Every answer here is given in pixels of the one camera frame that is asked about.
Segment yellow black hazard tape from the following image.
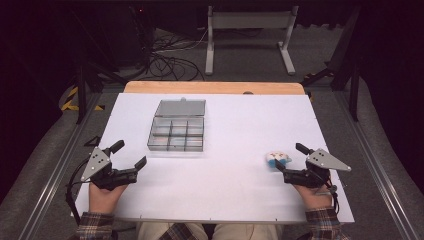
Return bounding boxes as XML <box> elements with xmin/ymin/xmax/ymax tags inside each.
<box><xmin>60</xmin><ymin>85</ymin><xmax>106</xmax><ymax>112</ymax></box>

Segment person's plaid shirt hem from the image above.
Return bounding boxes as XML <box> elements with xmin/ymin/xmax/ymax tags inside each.
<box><xmin>158</xmin><ymin>222</ymin><xmax>202</xmax><ymax>240</ymax></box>

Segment black equipment case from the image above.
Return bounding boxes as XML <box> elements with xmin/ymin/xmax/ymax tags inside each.
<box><xmin>109</xmin><ymin>5</ymin><xmax>156</xmax><ymax>68</ymax></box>

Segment small white and blue toy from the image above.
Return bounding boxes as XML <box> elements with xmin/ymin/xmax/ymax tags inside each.
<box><xmin>265</xmin><ymin>150</ymin><xmax>293</xmax><ymax>169</ymax></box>

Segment aluminium floor rail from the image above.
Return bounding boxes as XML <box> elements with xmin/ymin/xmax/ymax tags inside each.
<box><xmin>334</xmin><ymin>91</ymin><xmax>423</xmax><ymax>240</ymax></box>
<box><xmin>18</xmin><ymin>92</ymin><xmax>102</xmax><ymax>240</ymax></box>

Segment clear plastic compartment box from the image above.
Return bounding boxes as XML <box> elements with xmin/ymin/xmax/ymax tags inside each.
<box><xmin>146</xmin><ymin>97</ymin><xmax>207</xmax><ymax>153</ymax></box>

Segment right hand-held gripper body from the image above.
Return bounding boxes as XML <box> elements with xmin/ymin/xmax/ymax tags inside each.
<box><xmin>283</xmin><ymin>148</ymin><xmax>352</xmax><ymax>189</ymax></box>

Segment hand-held gripper black cable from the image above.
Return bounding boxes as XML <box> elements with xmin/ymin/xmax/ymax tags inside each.
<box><xmin>316</xmin><ymin>169</ymin><xmax>341</xmax><ymax>215</ymax></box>
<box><xmin>65</xmin><ymin>156</ymin><xmax>93</xmax><ymax>228</ymax></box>

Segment right hand-held gripper black cable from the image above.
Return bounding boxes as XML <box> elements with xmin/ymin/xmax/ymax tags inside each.
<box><xmin>316</xmin><ymin>169</ymin><xmax>341</xmax><ymax>215</ymax></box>

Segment person's beige trousers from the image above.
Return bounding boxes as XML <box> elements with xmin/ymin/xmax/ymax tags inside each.
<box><xmin>135</xmin><ymin>221</ymin><xmax>284</xmax><ymax>240</ymax></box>

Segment white metal stand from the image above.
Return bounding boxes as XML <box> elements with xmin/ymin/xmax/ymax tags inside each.
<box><xmin>204</xmin><ymin>5</ymin><xmax>300</xmax><ymax>76</ymax></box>

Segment black tripod stand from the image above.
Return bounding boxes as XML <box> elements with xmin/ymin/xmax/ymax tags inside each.
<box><xmin>71</xmin><ymin>13</ymin><xmax>128</xmax><ymax>125</ymax></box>
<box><xmin>299</xmin><ymin>6</ymin><xmax>363</xmax><ymax>123</ymax></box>

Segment bundle of floor cables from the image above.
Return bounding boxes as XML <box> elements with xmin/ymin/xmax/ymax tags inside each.
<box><xmin>139</xmin><ymin>28</ymin><xmax>214</xmax><ymax>82</ymax></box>

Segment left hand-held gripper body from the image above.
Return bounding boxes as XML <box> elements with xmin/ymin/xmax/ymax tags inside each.
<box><xmin>80</xmin><ymin>146</ymin><xmax>139</xmax><ymax>192</ymax></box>

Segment person's right hand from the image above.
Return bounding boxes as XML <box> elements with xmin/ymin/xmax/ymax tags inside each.
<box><xmin>293</xmin><ymin>182</ymin><xmax>335</xmax><ymax>211</ymax></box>

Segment person's left hand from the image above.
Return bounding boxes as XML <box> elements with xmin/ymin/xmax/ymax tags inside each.
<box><xmin>87</xmin><ymin>181</ymin><xmax>130</xmax><ymax>215</ymax></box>

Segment black triangular bracket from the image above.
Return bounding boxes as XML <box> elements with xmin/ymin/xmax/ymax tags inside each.
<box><xmin>83</xmin><ymin>135</ymin><xmax>102</xmax><ymax>148</ymax></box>

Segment left hand-held gripper black cable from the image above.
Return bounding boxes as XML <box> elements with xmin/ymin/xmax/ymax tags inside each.
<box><xmin>65</xmin><ymin>156</ymin><xmax>93</xmax><ymax>228</ymax></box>

